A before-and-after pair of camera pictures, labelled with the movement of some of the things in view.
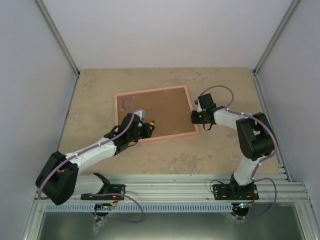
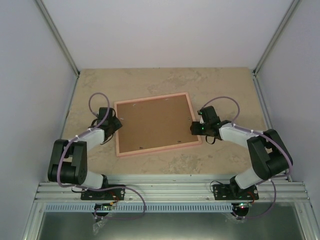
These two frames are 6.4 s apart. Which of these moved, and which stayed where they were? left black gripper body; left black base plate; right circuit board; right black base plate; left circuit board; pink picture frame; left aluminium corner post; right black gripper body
Moved: pink picture frame; right black gripper body; left black gripper body
Stayed: left aluminium corner post; right circuit board; right black base plate; left black base plate; left circuit board
